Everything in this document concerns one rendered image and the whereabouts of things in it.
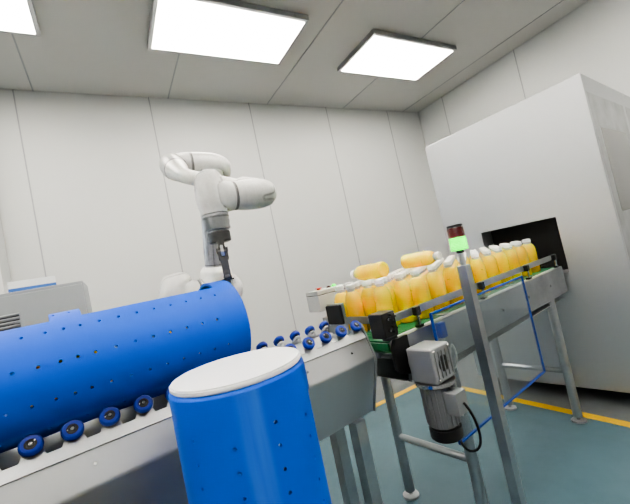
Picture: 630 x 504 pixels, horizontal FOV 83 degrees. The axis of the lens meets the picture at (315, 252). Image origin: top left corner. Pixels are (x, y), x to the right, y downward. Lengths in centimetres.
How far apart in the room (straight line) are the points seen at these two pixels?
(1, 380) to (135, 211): 321
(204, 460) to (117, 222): 346
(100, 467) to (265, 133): 419
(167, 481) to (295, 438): 46
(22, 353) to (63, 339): 7
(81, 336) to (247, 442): 50
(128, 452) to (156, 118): 380
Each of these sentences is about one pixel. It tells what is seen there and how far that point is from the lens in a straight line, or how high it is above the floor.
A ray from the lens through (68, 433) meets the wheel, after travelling 105.
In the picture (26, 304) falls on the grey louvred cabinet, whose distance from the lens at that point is 273.
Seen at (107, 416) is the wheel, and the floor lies 97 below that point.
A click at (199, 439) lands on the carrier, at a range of 74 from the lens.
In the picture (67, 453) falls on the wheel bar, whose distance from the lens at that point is 106.
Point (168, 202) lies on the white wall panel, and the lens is 414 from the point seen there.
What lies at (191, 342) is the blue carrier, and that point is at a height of 108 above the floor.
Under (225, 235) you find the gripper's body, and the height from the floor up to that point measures 138.
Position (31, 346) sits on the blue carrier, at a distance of 102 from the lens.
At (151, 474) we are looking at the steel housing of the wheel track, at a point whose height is 80.
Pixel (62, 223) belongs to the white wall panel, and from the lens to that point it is 407.
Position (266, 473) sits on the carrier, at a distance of 74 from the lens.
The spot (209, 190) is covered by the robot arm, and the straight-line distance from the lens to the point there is 124.
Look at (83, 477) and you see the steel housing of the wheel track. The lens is 106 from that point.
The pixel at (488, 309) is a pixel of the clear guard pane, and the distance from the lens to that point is 180.
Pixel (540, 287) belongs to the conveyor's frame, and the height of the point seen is 83.
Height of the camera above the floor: 121
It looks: 3 degrees up
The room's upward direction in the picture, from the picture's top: 12 degrees counter-clockwise
